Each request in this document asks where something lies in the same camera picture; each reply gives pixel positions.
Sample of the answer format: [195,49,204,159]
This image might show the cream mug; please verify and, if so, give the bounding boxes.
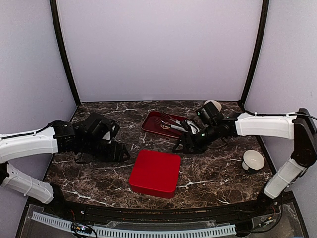
[204,100,222,111]

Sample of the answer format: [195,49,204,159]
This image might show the left black frame post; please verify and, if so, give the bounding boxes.
[49,0,81,107]

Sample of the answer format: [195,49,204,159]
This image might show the black frame post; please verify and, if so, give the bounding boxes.
[49,0,81,107]
[238,0,269,107]

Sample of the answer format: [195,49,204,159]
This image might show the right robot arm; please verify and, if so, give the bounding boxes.
[172,107,317,215]

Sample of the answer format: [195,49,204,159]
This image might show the metal tongs white handles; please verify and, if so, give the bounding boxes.
[154,112,187,132]

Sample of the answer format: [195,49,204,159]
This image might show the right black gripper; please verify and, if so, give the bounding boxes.
[173,122,219,154]

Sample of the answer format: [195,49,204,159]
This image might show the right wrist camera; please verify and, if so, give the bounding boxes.
[196,101,224,126]

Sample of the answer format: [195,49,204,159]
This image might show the red box lid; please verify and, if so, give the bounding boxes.
[129,149,181,186]

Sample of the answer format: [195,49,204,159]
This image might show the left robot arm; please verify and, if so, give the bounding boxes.
[0,119,130,216]

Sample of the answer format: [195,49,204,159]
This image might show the red box with liners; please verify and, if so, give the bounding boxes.
[129,183,176,199]

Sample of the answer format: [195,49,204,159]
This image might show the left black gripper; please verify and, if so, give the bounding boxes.
[81,137,131,164]

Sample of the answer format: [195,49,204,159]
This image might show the white bowl dark base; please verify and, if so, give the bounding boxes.
[242,150,265,174]

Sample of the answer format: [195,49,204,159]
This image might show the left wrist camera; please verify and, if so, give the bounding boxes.
[83,113,116,140]

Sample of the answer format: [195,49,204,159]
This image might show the grey cable duct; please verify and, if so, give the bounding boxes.
[31,212,236,238]

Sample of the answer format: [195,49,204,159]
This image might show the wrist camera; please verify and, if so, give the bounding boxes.
[83,113,116,140]
[196,101,224,126]

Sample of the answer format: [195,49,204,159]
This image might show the dark red tray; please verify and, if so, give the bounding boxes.
[141,111,182,138]

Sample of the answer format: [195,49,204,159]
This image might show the right black frame post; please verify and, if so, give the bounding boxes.
[238,0,269,107]

